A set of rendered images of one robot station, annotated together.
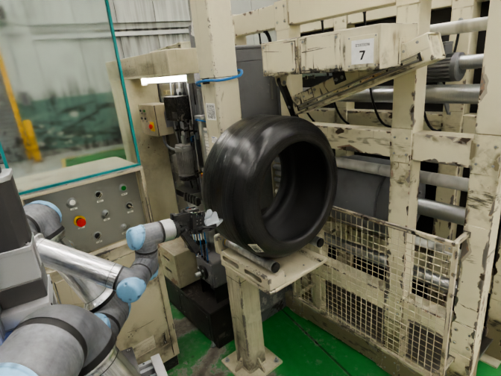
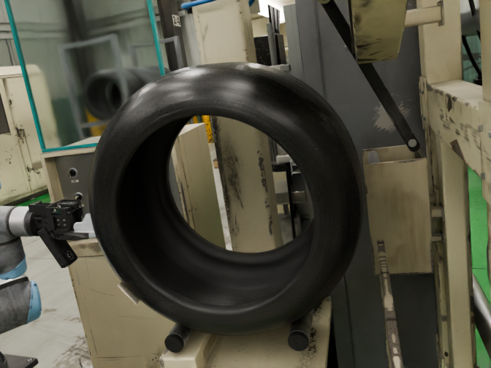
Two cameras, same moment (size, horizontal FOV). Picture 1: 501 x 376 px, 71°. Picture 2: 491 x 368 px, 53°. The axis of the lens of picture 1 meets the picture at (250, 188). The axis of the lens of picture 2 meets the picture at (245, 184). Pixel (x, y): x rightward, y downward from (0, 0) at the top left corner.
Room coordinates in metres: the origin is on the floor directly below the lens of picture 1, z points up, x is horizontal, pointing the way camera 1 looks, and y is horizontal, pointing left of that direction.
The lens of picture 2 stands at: (0.80, -0.99, 1.47)
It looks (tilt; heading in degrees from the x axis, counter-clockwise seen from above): 13 degrees down; 52
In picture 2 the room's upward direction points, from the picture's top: 9 degrees counter-clockwise
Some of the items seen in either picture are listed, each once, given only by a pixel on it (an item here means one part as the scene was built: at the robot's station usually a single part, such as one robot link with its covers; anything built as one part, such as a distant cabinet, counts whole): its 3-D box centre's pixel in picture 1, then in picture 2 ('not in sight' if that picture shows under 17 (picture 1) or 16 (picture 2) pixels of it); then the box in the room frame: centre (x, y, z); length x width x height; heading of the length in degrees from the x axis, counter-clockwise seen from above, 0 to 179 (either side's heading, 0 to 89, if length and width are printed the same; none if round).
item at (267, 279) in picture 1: (250, 265); (202, 328); (1.39, 0.03, 0.83); 0.36 x 0.09 x 0.06; 37
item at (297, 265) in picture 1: (273, 260); (256, 339); (1.48, -0.08, 0.80); 0.37 x 0.36 x 0.02; 127
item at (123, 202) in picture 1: (103, 283); (155, 280); (1.69, 0.86, 0.63); 0.56 x 0.41 x 1.27; 127
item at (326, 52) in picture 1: (330, 53); not in sight; (1.56, -0.39, 1.71); 0.61 x 0.25 x 0.15; 37
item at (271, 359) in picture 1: (251, 359); not in sight; (1.67, 0.09, 0.02); 0.27 x 0.27 x 0.04; 37
